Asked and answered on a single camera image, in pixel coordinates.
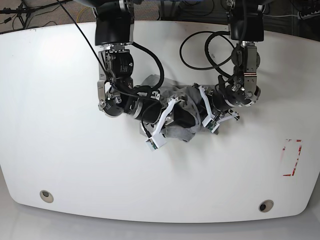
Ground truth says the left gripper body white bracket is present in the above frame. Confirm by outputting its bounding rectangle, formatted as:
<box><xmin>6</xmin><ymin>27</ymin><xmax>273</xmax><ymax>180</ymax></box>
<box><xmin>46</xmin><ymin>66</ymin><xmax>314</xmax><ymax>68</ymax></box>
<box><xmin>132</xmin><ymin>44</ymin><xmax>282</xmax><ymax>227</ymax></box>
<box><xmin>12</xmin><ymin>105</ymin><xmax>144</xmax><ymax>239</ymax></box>
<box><xmin>198</xmin><ymin>85</ymin><xmax>240</xmax><ymax>133</ymax></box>

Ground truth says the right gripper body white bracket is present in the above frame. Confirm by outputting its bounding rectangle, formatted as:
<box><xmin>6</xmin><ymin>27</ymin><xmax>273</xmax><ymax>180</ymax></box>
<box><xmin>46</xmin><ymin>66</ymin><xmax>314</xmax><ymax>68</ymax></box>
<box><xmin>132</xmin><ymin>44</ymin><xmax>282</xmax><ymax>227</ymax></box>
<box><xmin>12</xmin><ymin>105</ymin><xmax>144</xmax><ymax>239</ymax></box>
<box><xmin>139</xmin><ymin>97</ymin><xmax>186</xmax><ymax>149</ymax></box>

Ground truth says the grey T-shirt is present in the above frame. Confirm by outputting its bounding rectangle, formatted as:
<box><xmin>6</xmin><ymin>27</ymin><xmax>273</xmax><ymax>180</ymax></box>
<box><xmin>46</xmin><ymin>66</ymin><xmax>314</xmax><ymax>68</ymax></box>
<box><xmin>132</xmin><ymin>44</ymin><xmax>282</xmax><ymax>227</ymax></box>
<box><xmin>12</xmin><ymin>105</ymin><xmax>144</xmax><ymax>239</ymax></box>
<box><xmin>130</xmin><ymin>78</ymin><xmax>214</xmax><ymax>149</ymax></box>

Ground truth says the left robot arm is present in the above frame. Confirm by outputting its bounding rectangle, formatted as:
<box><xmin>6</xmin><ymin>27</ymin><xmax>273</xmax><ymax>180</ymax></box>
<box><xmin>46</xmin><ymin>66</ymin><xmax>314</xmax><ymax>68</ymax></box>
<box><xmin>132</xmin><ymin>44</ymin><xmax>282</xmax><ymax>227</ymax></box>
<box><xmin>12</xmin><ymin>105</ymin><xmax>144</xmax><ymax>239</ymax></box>
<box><xmin>173</xmin><ymin>0</ymin><xmax>265</xmax><ymax>133</ymax></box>

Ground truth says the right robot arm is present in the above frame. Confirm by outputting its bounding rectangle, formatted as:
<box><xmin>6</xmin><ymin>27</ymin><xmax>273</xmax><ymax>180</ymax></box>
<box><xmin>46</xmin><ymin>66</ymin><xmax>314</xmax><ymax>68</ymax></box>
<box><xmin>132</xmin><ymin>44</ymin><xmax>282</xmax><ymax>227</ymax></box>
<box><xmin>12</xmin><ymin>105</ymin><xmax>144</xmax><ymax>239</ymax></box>
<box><xmin>82</xmin><ymin>0</ymin><xmax>200</xmax><ymax>150</ymax></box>

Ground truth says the red tape marking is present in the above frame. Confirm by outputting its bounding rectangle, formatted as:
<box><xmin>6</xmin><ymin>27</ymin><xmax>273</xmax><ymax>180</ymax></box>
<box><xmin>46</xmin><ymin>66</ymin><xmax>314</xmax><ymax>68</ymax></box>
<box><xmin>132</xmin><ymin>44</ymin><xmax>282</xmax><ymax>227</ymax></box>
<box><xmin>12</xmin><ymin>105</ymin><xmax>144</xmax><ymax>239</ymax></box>
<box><xmin>280</xmin><ymin>139</ymin><xmax>303</xmax><ymax>177</ymax></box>

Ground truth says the right table grommet hole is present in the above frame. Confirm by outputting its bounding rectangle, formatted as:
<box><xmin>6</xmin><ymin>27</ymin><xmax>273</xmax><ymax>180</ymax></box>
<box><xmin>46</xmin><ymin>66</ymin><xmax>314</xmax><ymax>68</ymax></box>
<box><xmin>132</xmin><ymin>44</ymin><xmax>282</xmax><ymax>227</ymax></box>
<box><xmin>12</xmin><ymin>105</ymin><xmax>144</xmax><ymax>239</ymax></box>
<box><xmin>258</xmin><ymin>199</ymin><xmax>274</xmax><ymax>213</ymax></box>

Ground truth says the table grommet hole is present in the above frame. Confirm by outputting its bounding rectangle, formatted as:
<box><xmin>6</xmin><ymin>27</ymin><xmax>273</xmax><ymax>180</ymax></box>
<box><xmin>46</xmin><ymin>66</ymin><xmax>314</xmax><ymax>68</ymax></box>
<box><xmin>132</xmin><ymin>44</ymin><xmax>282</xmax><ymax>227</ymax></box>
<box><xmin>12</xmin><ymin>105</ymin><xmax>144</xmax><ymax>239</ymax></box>
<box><xmin>258</xmin><ymin>199</ymin><xmax>274</xmax><ymax>213</ymax></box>
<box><xmin>39</xmin><ymin>190</ymin><xmax>54</xmax><ymax>204</ymax></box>

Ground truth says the left table grommet hole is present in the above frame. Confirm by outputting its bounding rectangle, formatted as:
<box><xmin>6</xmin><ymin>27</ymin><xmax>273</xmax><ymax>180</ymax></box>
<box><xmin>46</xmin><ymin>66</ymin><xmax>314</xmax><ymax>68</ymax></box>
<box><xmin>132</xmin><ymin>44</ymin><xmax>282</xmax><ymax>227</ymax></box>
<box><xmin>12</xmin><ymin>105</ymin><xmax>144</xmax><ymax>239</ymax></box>
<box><xmin>39</xmin><ymin>190</ymin><xmax>54</xmax><ymax>204</ymax></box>

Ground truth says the black tripod stand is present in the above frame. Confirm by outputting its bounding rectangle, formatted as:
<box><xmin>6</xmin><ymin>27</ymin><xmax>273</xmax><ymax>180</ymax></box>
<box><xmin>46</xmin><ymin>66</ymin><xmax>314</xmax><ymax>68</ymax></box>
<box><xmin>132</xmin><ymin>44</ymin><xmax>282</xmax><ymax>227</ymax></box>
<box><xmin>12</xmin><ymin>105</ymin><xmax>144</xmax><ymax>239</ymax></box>
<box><xmin>0</xmin><ymin>0</ymin><xmax>60</xmax><ymax>30</ymax></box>

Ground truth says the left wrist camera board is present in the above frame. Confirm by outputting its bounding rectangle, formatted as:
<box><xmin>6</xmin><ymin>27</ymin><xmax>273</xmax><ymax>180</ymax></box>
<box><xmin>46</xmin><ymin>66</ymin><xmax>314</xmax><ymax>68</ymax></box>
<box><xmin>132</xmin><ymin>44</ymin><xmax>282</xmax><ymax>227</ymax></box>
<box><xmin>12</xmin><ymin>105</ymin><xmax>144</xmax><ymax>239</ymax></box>
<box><xmin>205</xmin><ymin>120</ymin><xmax>219</xmax><ymax>133</ymax></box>

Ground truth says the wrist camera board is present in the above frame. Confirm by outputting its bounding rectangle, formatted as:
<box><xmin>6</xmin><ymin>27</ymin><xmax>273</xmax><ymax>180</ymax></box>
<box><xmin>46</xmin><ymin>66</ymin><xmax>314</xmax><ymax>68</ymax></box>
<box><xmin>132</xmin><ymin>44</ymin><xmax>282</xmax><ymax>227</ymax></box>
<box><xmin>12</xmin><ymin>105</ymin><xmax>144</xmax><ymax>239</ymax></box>
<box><xmin>145</xmin><ymin>139</ymin><xmax>158</xmax><ymax>152</ymax></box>
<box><xmin>205</xmin><ymin>120</ymin><xmax>219</xmax><ymax>133</ymax></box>

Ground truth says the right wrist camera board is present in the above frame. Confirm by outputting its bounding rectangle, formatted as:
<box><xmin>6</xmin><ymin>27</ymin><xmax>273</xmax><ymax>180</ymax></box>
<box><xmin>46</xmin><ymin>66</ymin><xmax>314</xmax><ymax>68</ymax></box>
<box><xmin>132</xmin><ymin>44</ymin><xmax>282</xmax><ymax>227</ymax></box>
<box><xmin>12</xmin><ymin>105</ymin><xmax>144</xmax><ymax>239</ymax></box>
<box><xmin>145</xmin><ymin>139</ymin><xmax>158</xmax><ymax>152</ymax></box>

